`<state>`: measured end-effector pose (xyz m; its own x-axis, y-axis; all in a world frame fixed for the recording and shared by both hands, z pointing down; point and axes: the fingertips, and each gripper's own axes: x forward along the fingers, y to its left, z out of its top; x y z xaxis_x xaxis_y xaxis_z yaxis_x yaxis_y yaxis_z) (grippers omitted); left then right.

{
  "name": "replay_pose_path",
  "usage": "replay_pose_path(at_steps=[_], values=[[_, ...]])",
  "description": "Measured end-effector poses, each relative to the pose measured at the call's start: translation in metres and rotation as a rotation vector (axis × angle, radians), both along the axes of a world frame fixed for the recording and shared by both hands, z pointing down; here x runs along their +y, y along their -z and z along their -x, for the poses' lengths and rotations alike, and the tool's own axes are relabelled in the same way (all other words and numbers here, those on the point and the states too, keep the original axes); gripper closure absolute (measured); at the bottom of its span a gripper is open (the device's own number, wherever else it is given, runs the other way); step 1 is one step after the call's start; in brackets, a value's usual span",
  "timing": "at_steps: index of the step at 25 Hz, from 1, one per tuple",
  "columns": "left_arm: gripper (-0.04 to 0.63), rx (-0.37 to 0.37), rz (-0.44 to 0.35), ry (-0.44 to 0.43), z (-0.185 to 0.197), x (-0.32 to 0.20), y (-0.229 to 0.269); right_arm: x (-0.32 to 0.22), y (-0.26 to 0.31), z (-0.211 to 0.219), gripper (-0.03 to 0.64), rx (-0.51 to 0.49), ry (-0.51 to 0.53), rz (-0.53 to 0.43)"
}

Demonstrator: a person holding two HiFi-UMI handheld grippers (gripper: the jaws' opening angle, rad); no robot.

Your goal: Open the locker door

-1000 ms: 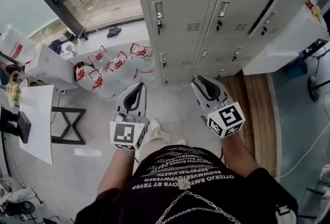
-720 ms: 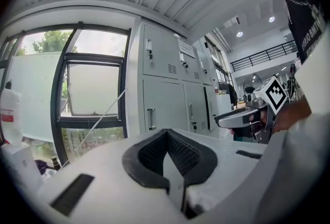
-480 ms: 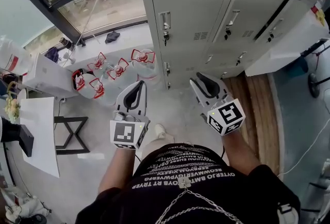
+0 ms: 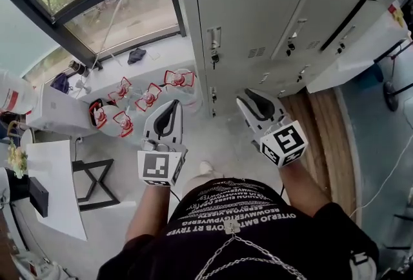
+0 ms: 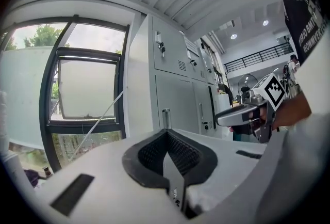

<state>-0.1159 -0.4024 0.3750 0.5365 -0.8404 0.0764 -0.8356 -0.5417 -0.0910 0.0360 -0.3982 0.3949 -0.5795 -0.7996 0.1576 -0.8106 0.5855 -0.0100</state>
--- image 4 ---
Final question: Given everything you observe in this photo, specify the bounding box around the silver chain necklace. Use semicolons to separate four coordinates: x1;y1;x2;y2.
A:
193;219;308;280

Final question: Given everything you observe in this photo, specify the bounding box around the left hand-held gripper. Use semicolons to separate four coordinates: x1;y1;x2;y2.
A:
137;99;188;188

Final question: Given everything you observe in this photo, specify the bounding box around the black framed window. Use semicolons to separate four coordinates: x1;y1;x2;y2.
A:
0;0;187;64

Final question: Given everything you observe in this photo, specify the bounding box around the black tape spool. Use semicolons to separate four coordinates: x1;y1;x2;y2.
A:
68;59;90;79

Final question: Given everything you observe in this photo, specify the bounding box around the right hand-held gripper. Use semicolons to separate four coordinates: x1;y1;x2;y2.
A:
236;88;308;169

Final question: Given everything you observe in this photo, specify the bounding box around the white floor cable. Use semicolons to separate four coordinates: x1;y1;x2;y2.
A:
349;139;413;219

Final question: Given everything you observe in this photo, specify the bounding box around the clear water jug red handle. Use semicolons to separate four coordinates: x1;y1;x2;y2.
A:
134;83;163;114
105;106;135;139
88;100;110;130
107;76;134;105
162;68;197;112

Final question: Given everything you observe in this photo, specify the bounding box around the white cloth covered table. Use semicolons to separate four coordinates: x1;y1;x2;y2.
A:
305;9;408;95

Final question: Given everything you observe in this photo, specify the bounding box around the black wheeled stand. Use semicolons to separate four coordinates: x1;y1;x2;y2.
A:
373;39;413;112

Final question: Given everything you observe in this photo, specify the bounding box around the person's left forearm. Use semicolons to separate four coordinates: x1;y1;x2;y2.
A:
125;182;172;243

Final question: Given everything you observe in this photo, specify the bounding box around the person's white shoe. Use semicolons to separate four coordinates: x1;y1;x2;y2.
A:
198;160;216;177

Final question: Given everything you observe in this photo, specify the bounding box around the person's right forearm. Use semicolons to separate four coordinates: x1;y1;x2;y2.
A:
278;161;334;219

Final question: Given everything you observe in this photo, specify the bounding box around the person's black printed shirt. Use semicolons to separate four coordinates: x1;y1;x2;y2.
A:
96;177;380;280

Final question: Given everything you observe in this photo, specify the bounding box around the black metal table frame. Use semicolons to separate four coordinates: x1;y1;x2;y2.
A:
71;158;121;212

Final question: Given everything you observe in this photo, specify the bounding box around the grey locker door with handle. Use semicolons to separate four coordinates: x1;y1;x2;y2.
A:
195;0;306;80

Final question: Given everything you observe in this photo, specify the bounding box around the pale flower bunch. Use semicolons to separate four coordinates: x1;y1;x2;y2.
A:
6;139;29;180

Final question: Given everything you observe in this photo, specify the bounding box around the dark blue cloth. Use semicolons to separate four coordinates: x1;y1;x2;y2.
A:
126;47;147;66

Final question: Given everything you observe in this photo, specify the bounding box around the white rectangular table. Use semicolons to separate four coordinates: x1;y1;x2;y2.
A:
25;139;88;242

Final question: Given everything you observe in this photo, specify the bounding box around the person's leg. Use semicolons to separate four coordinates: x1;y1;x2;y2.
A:
181;173;224;199

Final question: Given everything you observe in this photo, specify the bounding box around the white cardboard box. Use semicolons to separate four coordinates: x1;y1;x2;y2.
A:
25;83;98;138

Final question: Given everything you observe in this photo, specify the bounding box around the black rectangular box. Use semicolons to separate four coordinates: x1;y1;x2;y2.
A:
28;176;50;219

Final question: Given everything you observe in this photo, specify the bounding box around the thin white cord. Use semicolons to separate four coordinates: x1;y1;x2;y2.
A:
91;0;143;70

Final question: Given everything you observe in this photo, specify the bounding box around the purple bag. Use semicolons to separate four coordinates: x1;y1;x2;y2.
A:
49;72;71;93

